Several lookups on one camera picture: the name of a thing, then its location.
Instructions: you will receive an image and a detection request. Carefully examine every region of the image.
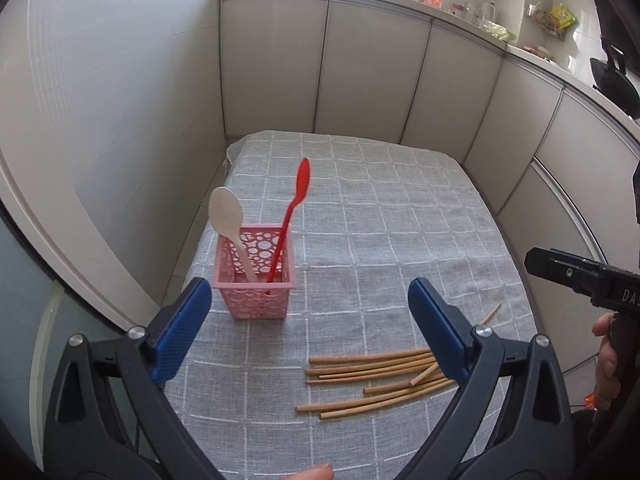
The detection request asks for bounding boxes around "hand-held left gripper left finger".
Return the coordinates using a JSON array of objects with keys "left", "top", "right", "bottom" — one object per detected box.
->
[{"left": 44, "top": 276, "right": 221, "bottom": 480}]

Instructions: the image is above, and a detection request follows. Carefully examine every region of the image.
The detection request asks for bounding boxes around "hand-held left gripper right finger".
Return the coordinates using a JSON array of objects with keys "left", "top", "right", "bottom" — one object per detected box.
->
[{"left": 407, "top": 276, "right": 576, "bottom": 480}]

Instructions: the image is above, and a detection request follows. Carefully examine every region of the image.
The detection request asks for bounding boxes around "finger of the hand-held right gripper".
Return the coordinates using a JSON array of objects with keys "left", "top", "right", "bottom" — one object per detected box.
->
[{"left": 524, "top": 247, "right": 603, "bottom": 310}]

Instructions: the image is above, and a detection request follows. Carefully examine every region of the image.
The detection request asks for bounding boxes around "pile of wooden chopsticks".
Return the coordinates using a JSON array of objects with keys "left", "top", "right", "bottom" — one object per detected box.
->
[{"left": 295, "top": 303, "right": 502, "bottom": 418}]

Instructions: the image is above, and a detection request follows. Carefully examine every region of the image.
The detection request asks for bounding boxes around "pink perforated plastic basket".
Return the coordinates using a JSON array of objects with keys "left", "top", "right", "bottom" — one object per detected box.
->
[{"left": 212, "top": 226, "right": 300, "bottom": 321}]

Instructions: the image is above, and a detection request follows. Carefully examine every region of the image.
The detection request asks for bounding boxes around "person's right hand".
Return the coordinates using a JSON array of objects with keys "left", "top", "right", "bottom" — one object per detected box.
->
[{"left": 591, "top": 311, "right": 621, "bottom": 413}]

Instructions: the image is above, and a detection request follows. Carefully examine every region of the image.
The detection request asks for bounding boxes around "person's left hand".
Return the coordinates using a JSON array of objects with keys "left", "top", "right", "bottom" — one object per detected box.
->
[{"left": 279, "top": 463, "right": 335, "bottom": 480}]

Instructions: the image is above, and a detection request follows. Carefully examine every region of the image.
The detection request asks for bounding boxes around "grey checked tablecloth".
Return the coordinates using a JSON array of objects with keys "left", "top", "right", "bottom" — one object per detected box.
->
[{"left": 165, "top": 130, "right": 541, "bottom": 480}]

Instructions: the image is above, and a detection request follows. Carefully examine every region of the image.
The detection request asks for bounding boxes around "white plastic spoon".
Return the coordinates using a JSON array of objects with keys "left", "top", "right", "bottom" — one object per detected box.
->
[{"left": 208, "top": 186, "right": 258, "bottom": 285}]

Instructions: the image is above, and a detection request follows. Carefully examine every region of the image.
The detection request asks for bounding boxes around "black wok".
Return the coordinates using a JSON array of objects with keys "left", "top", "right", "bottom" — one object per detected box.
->
[{"left": 589, "top": 35, "right": 640, "bottom": 121}]

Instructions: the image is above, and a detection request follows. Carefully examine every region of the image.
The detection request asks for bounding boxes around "red plastic spoon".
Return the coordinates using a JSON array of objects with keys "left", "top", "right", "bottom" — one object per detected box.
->
[{"left": 265, "top": 157, "right": 312, "bottom": 296}]

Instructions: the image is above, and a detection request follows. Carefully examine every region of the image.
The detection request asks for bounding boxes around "pale green cloth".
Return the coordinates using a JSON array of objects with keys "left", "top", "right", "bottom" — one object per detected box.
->
[{"left": 486, "top": 22, "right": 517, "bottom": 44}]

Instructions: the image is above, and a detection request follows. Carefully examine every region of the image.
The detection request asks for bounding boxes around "white kitchen cabinet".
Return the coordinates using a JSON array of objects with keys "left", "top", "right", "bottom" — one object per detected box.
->
[{"left": 217, "top": 0, "right": 640, "bottom": 376}]

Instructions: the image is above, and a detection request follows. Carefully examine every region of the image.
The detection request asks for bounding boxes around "wire wall rack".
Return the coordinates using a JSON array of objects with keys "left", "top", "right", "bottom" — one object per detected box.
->
[{"left": 525, "top": 2, "right": 568, "bottom": 41}]

